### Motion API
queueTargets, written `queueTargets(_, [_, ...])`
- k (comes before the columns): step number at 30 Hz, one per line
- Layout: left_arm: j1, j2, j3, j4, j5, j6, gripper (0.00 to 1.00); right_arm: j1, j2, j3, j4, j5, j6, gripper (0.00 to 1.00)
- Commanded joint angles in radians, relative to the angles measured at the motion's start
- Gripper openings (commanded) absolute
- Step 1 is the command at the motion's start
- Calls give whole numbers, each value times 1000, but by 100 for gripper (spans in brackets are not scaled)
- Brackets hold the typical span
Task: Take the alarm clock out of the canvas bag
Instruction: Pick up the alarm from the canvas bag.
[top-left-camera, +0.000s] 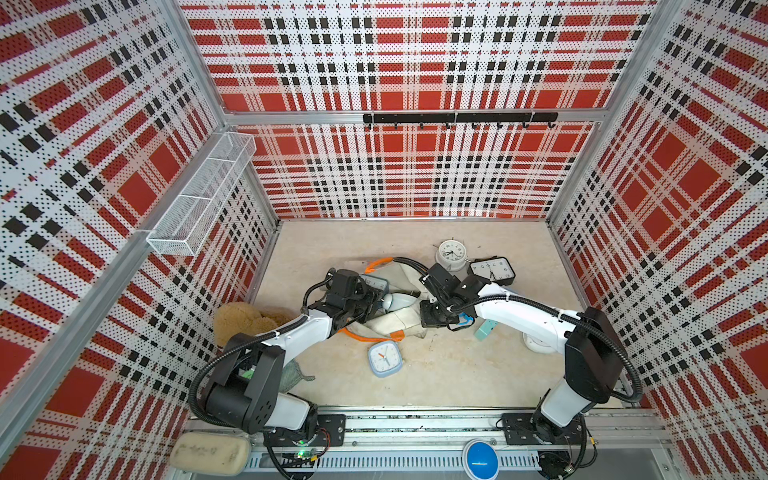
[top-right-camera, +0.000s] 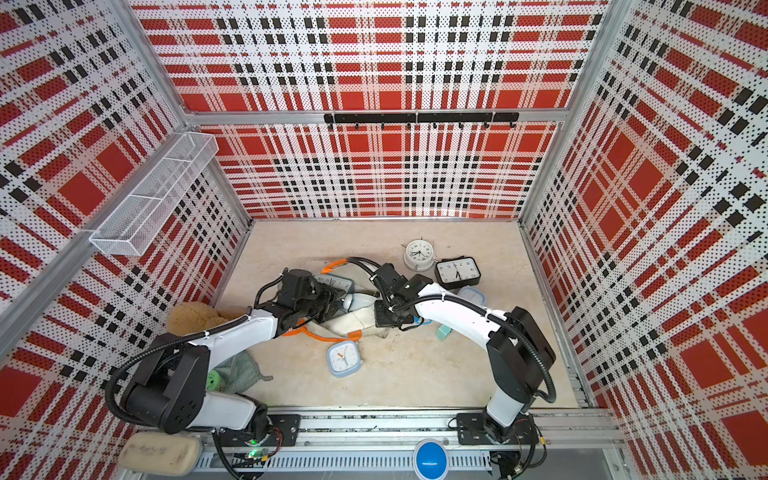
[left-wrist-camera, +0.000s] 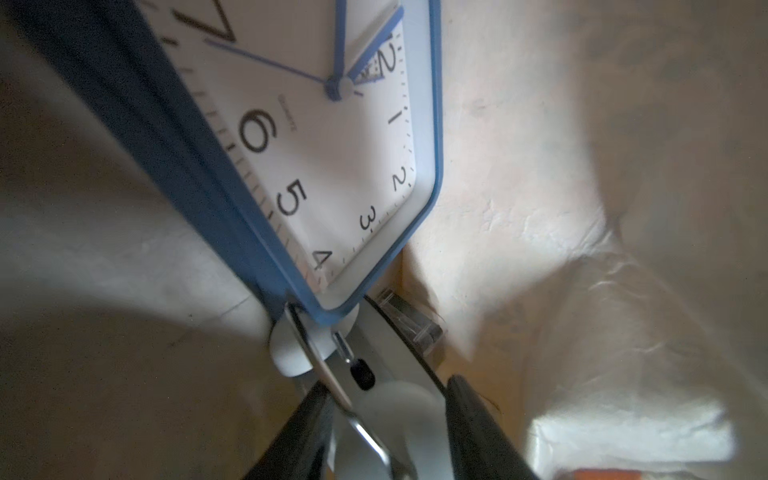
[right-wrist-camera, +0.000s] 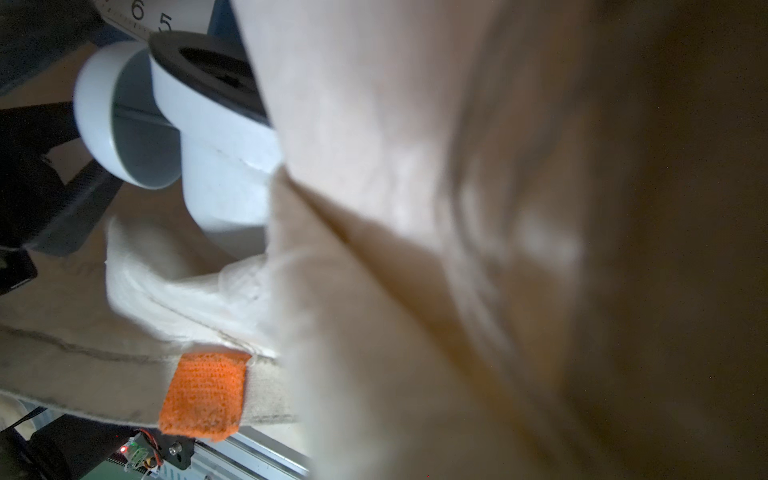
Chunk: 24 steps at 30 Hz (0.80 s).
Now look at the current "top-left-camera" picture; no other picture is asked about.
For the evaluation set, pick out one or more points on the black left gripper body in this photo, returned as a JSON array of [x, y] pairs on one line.
[[362, 302]]

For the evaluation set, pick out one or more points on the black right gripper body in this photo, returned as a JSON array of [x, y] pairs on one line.
[[436, 314]]

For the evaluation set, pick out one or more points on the black and white round clock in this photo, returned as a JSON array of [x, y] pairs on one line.
[[452, 255]]

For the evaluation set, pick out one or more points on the teal small clock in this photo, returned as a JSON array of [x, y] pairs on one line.
[[485, 329]]

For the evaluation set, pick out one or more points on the beige canvas bag orange handles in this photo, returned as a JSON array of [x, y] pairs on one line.
[[397, 315]]

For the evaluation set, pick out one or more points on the black rectangular alarm clock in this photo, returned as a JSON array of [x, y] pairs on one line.
[[496, 269]]

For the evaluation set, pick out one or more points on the light blue square alarm clock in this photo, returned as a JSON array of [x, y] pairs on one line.
[[385, 358]]

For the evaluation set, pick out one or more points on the white oval clock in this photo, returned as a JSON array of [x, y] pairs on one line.
[[543, 347]]

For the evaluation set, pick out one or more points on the blue round twin-bell alarm clock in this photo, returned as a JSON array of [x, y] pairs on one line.
[[464, 321]]

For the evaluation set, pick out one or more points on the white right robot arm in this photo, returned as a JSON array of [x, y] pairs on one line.
[[597, 367]]

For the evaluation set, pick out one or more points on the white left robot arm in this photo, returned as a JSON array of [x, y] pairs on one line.
[[241, 387]]

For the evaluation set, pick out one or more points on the dark blue square alarm clock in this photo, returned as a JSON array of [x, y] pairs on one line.
[[376, 283]]

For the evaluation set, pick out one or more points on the white twin-bell small clock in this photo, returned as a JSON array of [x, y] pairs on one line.
[[392, 302]]

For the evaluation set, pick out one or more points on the brown teddy bear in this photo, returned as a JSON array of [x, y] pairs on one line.
[[240, 317]]

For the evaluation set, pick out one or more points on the blue round button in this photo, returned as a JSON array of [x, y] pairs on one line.
[[480, 460]]

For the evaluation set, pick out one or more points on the beige sponge block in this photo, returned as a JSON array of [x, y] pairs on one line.
[[210, 454]]

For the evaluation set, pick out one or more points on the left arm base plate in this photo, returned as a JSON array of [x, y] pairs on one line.
[[319, 431]]

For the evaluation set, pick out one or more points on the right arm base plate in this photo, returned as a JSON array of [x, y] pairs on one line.
[[526, 428]]

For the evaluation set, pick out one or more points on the white wire mesh basket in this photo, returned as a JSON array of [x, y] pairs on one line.
[[187, 223]]

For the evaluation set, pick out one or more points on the black hook rail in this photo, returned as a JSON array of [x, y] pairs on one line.
[[522, 118]]

